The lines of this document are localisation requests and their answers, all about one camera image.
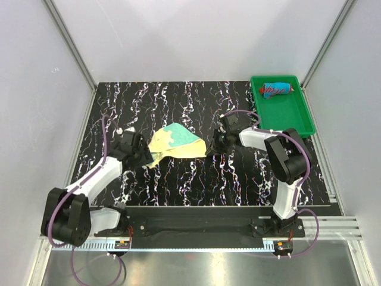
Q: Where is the yellow and green towel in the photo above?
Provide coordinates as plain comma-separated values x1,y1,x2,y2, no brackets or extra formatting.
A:
147,123,207,169

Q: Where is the red and blue towel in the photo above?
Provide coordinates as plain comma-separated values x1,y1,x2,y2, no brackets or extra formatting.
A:
259,82,294,99

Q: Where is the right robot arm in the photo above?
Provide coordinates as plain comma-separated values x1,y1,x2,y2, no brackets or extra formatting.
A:
205,113,312,238

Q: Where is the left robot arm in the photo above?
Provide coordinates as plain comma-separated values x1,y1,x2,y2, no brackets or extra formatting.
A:
40,128,153,247

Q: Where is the green plastic bin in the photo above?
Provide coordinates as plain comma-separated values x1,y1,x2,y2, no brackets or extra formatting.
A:
251,75,316,139

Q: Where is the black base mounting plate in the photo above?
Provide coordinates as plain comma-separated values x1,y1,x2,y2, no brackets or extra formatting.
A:
100,206,305,251

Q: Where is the aluminium rail frame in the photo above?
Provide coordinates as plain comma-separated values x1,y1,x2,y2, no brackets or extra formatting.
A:
52,216,361,245

